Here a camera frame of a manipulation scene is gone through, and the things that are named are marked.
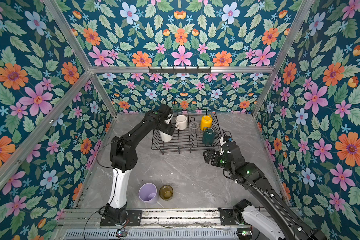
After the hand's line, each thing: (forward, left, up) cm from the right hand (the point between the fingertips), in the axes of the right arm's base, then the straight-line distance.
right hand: (209, 154), depth 73 cm
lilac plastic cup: (-14, +32, -16) cm, 39 cm away
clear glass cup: (+26, +7, -11) cm, 29 cm away
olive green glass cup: (-12, +23, -19) cm, 33 cm away
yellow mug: (+30, -1, -9) cm, 32 cm away
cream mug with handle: (+20, +26, -13) cm, 36 cm away
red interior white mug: (+31, +16, -10) cm, 36 cm away
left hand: (+26, +24, -8) cm, 36 cm away
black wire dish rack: (+21, +16, -21) cm, 34 cm away
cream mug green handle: (+18, -1, -9) cm, 20 cm away
